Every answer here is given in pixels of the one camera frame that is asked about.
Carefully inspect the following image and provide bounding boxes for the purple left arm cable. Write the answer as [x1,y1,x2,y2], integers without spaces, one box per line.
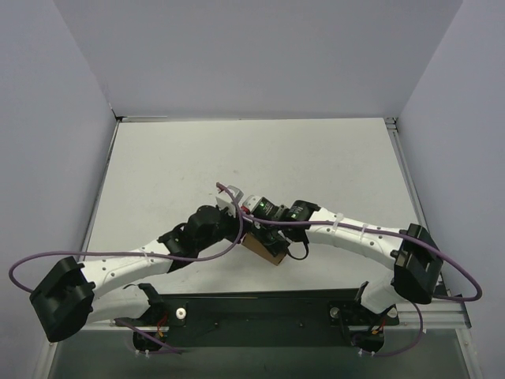
[8,182,248,294]

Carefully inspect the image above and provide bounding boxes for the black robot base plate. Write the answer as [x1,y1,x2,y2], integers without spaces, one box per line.
[132,289,399,351]

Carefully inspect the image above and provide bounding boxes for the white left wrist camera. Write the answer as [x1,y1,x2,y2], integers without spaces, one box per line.
[215,182,244,217]

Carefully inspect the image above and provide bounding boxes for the aluminium table edge rail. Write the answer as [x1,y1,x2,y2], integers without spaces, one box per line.
[383,117,471,330]

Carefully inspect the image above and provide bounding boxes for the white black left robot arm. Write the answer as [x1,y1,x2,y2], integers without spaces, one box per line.
[29,205,245,342]

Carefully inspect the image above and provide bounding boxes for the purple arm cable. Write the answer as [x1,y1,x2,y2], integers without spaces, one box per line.
[8,182,248,294]
[240,212,483,303]

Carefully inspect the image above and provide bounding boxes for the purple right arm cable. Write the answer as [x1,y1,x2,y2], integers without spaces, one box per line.
[240,212,483,303]

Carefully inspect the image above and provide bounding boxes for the brown paper box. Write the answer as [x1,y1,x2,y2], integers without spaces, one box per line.
[241,233,287,266]

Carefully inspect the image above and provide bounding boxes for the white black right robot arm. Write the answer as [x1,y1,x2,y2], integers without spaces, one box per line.
[242,195,443,314]

